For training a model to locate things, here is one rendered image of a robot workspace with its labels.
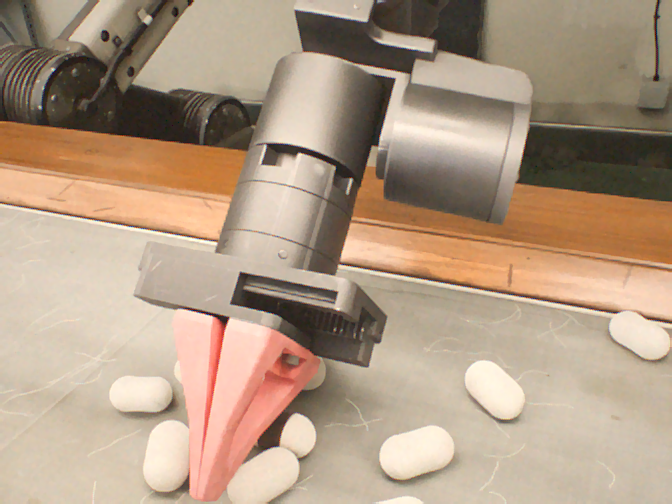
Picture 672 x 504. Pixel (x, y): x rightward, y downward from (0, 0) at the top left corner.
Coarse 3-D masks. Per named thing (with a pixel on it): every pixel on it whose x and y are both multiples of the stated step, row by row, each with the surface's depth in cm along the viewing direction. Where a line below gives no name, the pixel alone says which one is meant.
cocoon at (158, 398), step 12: (120, 384) 37; (132, 384) 37; (144, 384) 37; (156, 384) 37; (168, 384) 37; (120, 396) 37; (132, 396) 37; (144, 396) 37; (156, 396) 37; (168, 396) 37; (120, 408) 37; (132, 408) 37; (144, 408) 37; (156, 408) 37
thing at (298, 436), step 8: (296, 416) 34; (304, 416) 34; (288, 424) 33; (296, 424) 33; (304, 424) 34; (312, 424) 34; (288, 432) 33; (296, 432) 33; (304, 432) 33; (312, 432) 34; (256, 440) 34; (280, 440) 33; (288, 440) 33; (296, 440) 33; (304, 440) 33; (312, 440) 34; (288, 448) 33; (296, 448) 33; (304, 448) 33; (296, 456) 33
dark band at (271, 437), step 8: (280, 416) 34; (288, 416) 34; (272, 424) 34; (280, 424) 33; (264, 432) 34; (272, 432) 33; (280, 432) 33; (264, 440) 34; (272, 440) 33; (264, 448) 34
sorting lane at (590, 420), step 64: (0, 256) 53; (64, 256) 52; (128, 256) 52; (0, 320) 46; (64, 320) 45; (128, 320) 45; (448, 320) 43; (512, 320) 43; (576, 320) 42; (0, 384) 40; (64, 384) 40; (320, 384) 39; (384, 384) 38; (448, 384) 38; (576, 384) 38; (640, 384) 37; (0, 448) 36; (64, 448) 36; (128, 448) 36; (256, 448) 35; (320, 448) 35; (512, 448) 34; (576, 448) 34; (640, 448) 34
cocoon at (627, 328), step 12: (624, 312) 40; (612, 324) 40; (624, 324) 39; (636, 324) 39; (648, 324) 39; (612, 336) 40; (624, 336) 39; (636, 336) 38; (648, 336) 38; (660, 336) 38; (636, 348) 38; (648, 348) 38; (660, 348) 38
